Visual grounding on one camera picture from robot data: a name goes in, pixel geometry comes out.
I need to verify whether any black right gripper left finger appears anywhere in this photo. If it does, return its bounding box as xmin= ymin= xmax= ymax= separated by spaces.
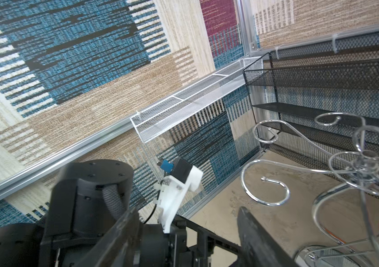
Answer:
xmin=76 ymin=208 xmax=141 ymax=267

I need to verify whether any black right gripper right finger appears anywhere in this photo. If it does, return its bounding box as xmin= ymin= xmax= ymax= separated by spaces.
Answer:
xmin=236 ymin=206 xmax=297 ymax=267

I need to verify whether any black wire shelf rack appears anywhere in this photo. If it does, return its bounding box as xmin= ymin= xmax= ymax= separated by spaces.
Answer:
xmin=242 ymin=26 xmax=379 ymax=201

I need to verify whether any white wire mesh basket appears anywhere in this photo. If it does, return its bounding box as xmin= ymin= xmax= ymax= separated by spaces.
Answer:
xmin=130 ymin=57 xmax=259 ymax=144

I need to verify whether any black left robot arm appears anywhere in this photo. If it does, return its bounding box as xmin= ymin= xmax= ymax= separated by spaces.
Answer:
xmin=0 ymin=158 xmax=240 ymax=267

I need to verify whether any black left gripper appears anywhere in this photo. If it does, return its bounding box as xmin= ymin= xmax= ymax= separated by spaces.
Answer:
xmin=167 ymin=215 xmax=241 ymax=267

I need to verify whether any chrome wire wine glass rack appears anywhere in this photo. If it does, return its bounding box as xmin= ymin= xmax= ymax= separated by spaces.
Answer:
xmin=241 ymin=116 xmax=379 ymax=267

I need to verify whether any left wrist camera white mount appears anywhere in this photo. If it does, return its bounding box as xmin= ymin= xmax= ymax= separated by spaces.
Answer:
xmin=155 ymin=157 xmax=204 ymax=234

